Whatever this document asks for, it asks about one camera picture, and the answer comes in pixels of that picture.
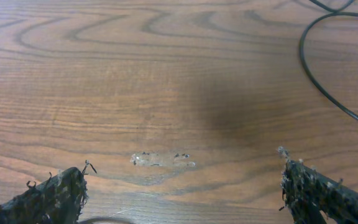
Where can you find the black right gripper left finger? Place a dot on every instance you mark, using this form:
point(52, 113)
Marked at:
point(59, 199)

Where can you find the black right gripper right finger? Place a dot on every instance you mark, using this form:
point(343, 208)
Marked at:
point(310, 196)

